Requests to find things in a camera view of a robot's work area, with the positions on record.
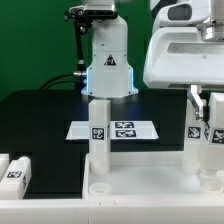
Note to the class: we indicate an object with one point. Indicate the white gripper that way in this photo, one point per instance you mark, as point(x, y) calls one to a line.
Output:
point(177, 57)

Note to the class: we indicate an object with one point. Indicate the white desk top tray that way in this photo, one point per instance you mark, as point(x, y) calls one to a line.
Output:
point(148, 174)

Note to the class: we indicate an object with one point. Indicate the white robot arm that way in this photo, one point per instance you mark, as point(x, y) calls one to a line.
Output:
point(109, 75)

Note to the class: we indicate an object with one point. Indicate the white block far left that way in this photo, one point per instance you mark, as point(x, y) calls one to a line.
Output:
point(4, 163)

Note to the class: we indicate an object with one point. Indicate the white marker base plate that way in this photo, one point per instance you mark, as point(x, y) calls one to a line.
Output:
point(117, 130)

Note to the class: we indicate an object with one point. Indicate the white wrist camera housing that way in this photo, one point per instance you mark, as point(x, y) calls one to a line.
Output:
point(168, 13)

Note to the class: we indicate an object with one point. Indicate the white front wall bar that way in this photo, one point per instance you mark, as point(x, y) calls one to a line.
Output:
point(149, 210)

